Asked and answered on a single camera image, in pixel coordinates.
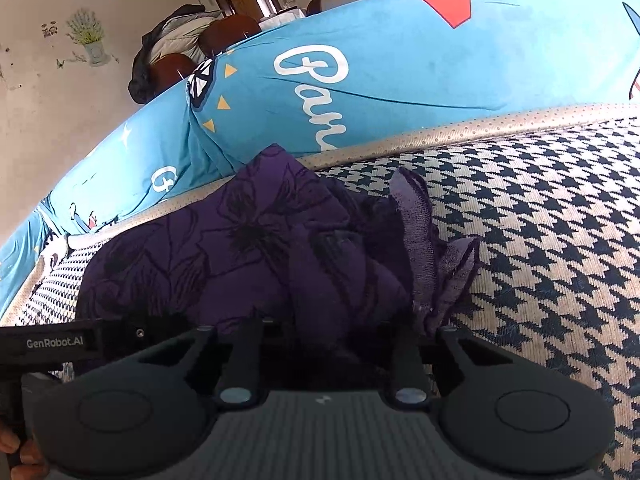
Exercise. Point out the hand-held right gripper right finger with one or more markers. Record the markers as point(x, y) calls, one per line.
point(412, 370)

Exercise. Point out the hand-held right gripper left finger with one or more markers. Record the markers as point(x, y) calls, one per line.
point(245, 355)

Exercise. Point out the purple floral garment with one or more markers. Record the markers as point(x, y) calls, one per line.
point(225, 240)

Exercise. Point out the person's left hand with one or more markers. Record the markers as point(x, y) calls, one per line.
point(25, 470)

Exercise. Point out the brown wooden chair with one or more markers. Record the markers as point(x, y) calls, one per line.
point(172, 72)
point(227, 35)

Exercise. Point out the blue printed sofa cover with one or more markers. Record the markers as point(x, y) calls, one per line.
point(400, 60)

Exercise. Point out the pile of coats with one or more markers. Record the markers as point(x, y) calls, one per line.
point(170, 35)

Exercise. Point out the table with white cloth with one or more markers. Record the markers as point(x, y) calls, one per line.
point(280, 19)

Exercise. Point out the dark wooden chair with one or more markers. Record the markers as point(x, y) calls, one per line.
point(314, 6)

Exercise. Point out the lavender pot wall sticker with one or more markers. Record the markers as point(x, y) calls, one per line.
point(87, 32)

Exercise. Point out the small figures wall sticker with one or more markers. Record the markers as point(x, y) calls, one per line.
point(49, 30)

